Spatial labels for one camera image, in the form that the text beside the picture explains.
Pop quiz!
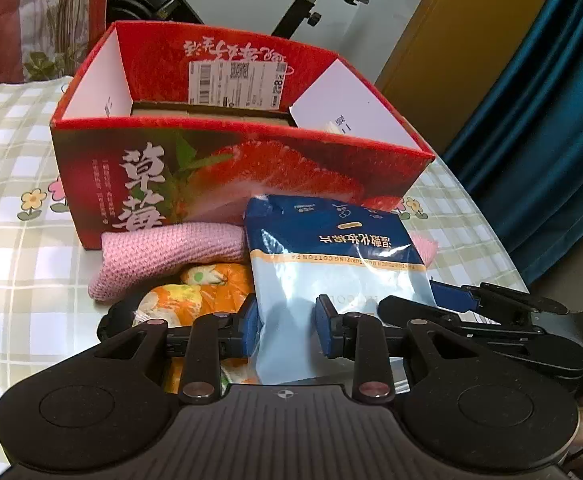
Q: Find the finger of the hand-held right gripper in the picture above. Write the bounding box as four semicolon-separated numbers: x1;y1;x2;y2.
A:
378;295;546;337
429;280;570;317

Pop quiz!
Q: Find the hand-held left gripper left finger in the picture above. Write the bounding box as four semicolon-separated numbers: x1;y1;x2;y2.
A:
96;302;261;404

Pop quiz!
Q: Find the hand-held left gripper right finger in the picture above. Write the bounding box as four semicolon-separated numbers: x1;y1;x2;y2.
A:
314;295;472;404

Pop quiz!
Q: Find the orange floral soft cloth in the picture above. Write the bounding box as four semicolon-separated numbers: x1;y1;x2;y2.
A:
132;262;255;396

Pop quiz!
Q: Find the blue white cotton pad packet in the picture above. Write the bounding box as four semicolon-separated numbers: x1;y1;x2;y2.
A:
244;194;437;386

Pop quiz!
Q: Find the pink knitted cloth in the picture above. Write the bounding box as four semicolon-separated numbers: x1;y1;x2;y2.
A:
88;221;440;306

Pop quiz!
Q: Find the red strawberry print cardboard box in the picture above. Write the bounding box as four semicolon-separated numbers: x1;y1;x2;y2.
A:
49;20;437;253

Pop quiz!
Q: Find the teal curtain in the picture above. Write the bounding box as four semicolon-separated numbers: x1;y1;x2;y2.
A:
441;0;583;313

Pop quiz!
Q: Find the checked bunny print tablecloth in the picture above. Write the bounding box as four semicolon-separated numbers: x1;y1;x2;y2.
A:
0;75;532;441

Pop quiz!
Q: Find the wooden door panel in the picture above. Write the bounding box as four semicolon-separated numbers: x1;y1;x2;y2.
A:
374;0;567;156

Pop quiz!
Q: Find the black exercise bike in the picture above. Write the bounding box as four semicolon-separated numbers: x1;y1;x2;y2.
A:
106;0;382;41

